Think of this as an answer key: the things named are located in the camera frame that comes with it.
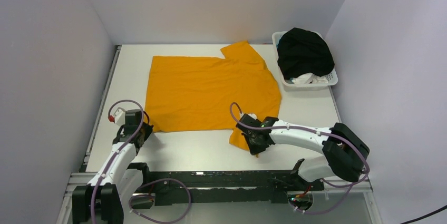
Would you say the yellow t shirt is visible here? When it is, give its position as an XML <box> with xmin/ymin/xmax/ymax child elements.
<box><xmin>145</xmin><ymin>41</ymin><xmax>282</xmax><ymax>150</ymax></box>

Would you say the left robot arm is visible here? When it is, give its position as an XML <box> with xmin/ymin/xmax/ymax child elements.
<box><xmin>72</xmin><ymin>108</ymin><xmax>153</xmax><ymax>223</ymax></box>

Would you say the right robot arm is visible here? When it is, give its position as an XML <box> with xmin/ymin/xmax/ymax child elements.
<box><xmin>236</xmin><ymin>114</ymin><xmax>370</xmax><ymax>190</ymax></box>

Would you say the white garment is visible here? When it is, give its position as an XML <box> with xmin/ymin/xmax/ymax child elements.
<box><xmin>289</xmin><ymin>73</ymin><xmax>329</xmax><ymax>84</ymax></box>

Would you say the white laundry basket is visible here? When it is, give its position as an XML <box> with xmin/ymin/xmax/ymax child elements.
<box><xmin>271</xmin><ymin>31</ymin><xmax>338</xmax><ymax>91</ymax></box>

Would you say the black t shirt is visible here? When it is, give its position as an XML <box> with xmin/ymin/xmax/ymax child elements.
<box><xmin>278</xmin><ymin>27</ymin><xmax>335</xmax><ymax>78</ymax></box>

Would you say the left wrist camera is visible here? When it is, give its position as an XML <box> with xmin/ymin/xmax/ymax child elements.
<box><xmin>108</xmin><ymin>108</ymin><xmax>126</xmax><ymax>126</ymax></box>

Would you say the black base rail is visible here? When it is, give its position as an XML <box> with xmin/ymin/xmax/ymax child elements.
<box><xmin>136</xmin><ymin>170</ymin><xmax>324</xmax><ymax>206</ymax></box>

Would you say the black cable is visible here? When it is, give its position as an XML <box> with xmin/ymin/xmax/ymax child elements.
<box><xmin>400</xmin><ymin>206</ymin><xmax>447</xmax><ymax>224</ymax></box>

